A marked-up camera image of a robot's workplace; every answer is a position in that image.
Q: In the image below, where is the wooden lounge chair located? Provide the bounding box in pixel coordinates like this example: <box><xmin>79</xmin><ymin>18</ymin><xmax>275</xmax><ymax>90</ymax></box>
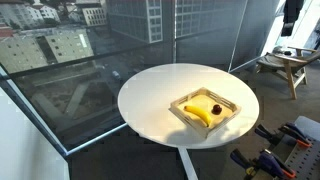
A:
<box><xmin>254</xmin><ymin>45</ymin><xmax>320</xmax><ymax>100</ymax></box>

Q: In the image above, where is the thin metal rod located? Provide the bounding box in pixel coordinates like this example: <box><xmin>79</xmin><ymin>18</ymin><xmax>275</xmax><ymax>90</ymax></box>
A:
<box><xmin>227</xmin><ymin>0</ymin><xmax>249</xmax><ymax>73</ymax></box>

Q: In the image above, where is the white table leg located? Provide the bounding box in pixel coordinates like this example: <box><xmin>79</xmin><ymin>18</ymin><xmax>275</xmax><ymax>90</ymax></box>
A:
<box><xmin>177</xmin><ymin>146</ymin><xmax>199</xmax><ymax>180</ymax></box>

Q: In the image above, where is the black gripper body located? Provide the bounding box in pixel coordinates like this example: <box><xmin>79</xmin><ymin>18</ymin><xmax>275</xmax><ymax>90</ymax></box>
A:
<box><xmin>283</xmin><ymin>0</ymin><xmax>305</xmax><ymax>24</ymax></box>

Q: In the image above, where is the light wooden tray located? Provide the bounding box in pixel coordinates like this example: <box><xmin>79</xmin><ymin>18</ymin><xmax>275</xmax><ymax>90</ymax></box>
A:
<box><xmin>168</xmin><ymin>87</ymin><xmax>242</xmax><ymax>139</ymax></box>

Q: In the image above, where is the grey perforated mounting plate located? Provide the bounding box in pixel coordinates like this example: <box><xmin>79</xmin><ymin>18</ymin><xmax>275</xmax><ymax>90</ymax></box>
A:
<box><xmin>284</xmin><ymin>136</ymin><xmax>320</xmax><ymax>180</ymax></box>

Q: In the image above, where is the dark red plum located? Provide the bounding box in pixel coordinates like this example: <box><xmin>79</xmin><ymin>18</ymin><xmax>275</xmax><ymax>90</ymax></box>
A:
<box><xmin>211</xmin><ymin>104</ymin><xmax>223</xmax><ymax>116</ymax></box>

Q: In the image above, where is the yellow banana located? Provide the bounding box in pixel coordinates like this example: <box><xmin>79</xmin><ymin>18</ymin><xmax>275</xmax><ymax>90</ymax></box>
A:
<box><xmin>183</xmin><ymin>105</ymin><xmax>213</xmax><ymax>128</ymax></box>

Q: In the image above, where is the blue black spring clamp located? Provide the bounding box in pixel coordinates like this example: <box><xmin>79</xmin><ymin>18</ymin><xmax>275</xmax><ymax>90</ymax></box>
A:
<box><xmin>258</xmin><ymin>148</ymin><xmax>297</xmax><ymax>179</ymax></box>
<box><xmin>229</xmin><ymin>148</ymin><xmax>268</xmax><ymax>180</ymax></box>
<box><xmin>279</xmin><ymin>122</ymin><xmax>313</xmax><ymax>149</ymax></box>
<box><xmin>254</xmin><ymin>123</ymin><xmax>284</xmax><ymax>147</ymax></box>

